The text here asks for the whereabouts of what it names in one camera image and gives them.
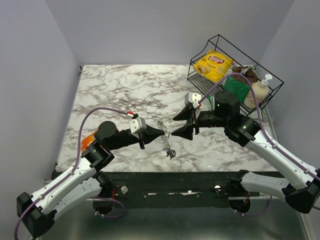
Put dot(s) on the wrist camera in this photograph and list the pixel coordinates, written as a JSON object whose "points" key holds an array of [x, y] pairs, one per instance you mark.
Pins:
{"points": [[192, 99], [137, 126]]}

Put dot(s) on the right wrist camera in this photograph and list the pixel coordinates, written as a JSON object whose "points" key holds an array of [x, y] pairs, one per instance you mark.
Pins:
{"points": [[192, 99]]}

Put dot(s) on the green white snack packet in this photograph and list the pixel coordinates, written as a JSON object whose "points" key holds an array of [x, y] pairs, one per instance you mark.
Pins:
{"points": [[253, 115]]}

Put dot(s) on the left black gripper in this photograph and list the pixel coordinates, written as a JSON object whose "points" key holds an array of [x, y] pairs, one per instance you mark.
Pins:
{"points": [[148, 136]]}

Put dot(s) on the cream pump lotion bottle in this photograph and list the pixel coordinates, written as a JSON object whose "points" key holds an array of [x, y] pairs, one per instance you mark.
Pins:
{"points": [[261, 90]]}

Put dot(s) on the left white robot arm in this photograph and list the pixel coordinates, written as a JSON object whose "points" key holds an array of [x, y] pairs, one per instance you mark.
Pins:
{"points": [[84, 179]]}

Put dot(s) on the orange razor box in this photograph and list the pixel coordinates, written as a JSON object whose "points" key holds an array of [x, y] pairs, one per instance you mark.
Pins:
{"points": [[87, 141]]}

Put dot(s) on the yellow Lays chips bag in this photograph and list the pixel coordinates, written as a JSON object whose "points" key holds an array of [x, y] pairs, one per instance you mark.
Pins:
{"points": [[213, 65]]}

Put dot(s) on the metal disc with keyrings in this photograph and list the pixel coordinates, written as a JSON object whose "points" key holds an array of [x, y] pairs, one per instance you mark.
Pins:
{"points": [[164, 138]]}

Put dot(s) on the black wire basket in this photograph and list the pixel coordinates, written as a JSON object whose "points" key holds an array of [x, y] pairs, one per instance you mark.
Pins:
{"points": [[221, 44]]}

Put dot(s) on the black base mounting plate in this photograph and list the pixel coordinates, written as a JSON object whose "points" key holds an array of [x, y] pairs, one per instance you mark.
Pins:
{"points": [[171, 189]]}

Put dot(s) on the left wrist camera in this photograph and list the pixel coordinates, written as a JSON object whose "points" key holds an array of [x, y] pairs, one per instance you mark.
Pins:
{"points": [[137, 126]]}

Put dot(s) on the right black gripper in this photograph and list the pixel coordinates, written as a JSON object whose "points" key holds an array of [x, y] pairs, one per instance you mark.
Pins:
{"points": [[187, 113]]}

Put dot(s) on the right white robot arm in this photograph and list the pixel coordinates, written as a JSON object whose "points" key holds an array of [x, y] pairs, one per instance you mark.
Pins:
{"points": [[299, 184]]}

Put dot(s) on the green brown snack bag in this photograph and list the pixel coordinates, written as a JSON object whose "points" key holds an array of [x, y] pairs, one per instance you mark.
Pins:
{"points": [[237, 84]]}

